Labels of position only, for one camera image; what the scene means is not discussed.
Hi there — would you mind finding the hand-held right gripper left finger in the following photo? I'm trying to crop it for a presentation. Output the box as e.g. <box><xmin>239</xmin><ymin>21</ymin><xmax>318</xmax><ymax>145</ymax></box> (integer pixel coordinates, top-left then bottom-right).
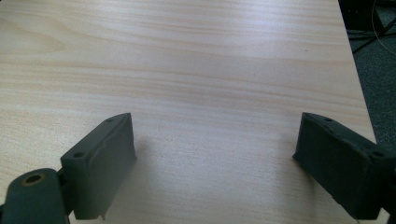
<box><xmin>60</xmin><ymin>112</ymin><xmax>137</xmax><ymax>221</ymax></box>

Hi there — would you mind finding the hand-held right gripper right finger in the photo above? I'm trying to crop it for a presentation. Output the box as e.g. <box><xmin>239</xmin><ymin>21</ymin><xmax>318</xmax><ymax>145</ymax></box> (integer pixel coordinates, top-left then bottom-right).
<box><xmin>292</xmin><ymin>112</ymin><xmax>396</xmax><ymax>221</ymax></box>

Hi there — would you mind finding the black cable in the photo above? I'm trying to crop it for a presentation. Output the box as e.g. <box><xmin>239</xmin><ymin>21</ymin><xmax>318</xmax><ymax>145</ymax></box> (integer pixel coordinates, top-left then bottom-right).
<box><xmin>347</xmin><ymin>18</ymin><xmax>396</xmax><ymax>54</ymax></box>

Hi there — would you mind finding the thin pale wire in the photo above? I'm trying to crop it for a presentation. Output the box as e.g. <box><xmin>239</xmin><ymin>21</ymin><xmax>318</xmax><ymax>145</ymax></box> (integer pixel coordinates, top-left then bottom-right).
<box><xmin>371</xmin><ymin>0</ymin><xmax>396</xmax><ymax>54</ymax></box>

